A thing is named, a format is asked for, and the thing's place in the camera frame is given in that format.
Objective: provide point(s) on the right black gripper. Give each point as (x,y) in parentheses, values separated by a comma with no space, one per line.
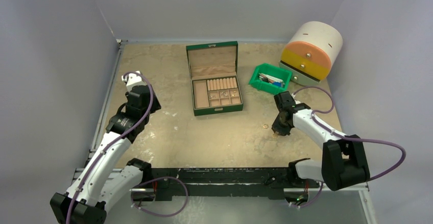
(280,126)

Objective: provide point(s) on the green jewelry box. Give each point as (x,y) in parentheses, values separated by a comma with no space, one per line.
(213,60)

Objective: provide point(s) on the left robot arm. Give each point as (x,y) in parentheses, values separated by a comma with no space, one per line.
(93,194)

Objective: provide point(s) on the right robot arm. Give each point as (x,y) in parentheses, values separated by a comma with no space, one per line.
(344,162)

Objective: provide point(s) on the green plastic bin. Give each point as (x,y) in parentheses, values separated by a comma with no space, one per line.
(270,79)

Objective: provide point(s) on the round drawer cabinet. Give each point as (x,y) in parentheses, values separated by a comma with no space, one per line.
(311,53)

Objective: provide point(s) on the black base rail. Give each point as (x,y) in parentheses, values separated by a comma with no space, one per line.
(274,183)

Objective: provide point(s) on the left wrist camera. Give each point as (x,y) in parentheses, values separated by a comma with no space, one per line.
(132,79)

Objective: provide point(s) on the aluminium frame rail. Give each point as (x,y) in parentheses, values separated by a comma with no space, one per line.
(99,131)

